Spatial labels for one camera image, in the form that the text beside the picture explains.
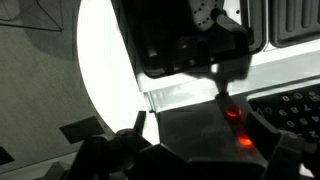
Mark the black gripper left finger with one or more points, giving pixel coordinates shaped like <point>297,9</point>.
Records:
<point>106,156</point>

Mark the black burner grate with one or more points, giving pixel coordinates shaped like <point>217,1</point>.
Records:
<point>160,50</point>

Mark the black keypad display panel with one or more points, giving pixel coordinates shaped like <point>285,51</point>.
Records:
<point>296,113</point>

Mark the black ribbed griddle plate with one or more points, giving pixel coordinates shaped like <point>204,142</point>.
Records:
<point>296,23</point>

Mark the grey toy stove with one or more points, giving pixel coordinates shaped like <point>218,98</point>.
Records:
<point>186,93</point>

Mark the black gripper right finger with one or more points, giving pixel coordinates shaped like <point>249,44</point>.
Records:
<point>290,160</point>

